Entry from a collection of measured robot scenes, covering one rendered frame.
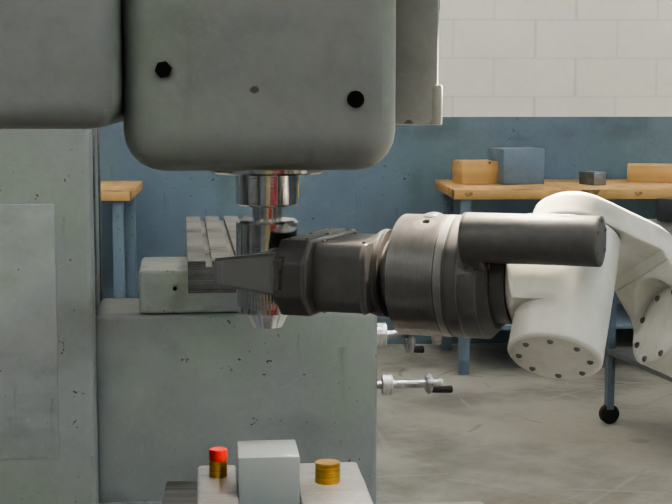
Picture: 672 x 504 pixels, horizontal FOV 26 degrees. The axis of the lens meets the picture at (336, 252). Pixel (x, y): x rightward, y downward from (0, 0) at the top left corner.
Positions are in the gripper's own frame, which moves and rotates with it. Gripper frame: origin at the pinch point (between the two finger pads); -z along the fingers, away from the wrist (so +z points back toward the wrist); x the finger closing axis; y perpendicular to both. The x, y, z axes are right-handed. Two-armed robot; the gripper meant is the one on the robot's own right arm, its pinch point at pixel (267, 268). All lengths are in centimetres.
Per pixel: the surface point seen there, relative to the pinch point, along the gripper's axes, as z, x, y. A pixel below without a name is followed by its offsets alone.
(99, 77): -5.0, 15.3, -14.4
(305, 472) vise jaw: -4.8, -17.8, 20.7
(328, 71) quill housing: 8.1, 7.3, -14.7
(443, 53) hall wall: -188, -630, -31
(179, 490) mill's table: -31, -43, 31
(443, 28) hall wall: -188, -630, -44
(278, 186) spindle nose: 1.7, 1.6, -6.4
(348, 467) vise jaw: -1.8, -20.8, 20.8
